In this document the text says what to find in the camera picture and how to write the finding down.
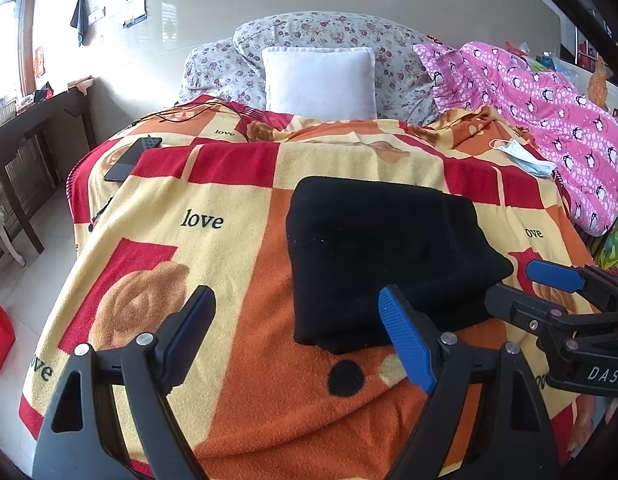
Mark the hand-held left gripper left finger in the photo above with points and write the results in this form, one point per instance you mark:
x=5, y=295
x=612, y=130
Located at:
x=189, y=330

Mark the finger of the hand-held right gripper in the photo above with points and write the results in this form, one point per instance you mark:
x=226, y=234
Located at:
x=554, y=272
x=514, y=305

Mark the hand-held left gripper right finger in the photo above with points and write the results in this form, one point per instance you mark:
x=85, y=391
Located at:
x=404, y=330

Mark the black pants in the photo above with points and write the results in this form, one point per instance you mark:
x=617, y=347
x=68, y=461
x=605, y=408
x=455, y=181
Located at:
x=379, y=250

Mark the green patterned bag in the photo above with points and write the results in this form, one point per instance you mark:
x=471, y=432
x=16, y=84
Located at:
x=616, y=245

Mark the red orange printed blanket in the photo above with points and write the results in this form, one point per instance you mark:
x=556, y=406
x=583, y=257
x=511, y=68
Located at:
x=229, y=270

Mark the blue face mask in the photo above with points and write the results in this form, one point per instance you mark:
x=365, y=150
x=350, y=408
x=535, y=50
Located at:
x=526, y=157

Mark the pink printed quilt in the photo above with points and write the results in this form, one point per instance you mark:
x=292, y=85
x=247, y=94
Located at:
x=564, y=125

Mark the black phone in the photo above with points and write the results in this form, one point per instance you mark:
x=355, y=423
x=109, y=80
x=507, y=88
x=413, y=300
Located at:
x=124, y=162

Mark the black remote control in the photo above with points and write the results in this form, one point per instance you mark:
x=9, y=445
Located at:
x=151, y=142

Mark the white chair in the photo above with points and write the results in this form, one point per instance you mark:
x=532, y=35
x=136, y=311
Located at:
x=14, y=250

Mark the orange bag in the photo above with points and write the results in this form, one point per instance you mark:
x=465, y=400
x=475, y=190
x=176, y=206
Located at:
x=598, y=85

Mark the small floral pillow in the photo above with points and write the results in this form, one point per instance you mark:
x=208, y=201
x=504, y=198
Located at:
x=214, y=75

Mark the dark wooden table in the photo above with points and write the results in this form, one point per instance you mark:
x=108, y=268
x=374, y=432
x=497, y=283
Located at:
x=34, y=120

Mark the white square pillow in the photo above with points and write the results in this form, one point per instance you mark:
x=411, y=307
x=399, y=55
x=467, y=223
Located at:
x=319, y=82

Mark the large floral pillow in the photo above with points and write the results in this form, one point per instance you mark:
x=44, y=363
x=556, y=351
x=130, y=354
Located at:
x=399, y=60

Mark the beige cloth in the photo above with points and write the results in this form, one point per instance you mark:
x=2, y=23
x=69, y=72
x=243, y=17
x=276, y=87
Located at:
x=81, y=85

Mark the window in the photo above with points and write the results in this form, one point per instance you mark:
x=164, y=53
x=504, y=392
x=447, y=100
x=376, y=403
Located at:
x=9, y=50

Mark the dark hanging cloth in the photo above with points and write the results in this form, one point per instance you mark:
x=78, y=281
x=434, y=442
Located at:
x=80, y=15

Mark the red wall decoration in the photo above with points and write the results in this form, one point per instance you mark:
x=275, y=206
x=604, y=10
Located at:
x=39, y=61

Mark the wall hook rack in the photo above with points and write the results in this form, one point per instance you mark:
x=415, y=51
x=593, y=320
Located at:
x=96, y=15

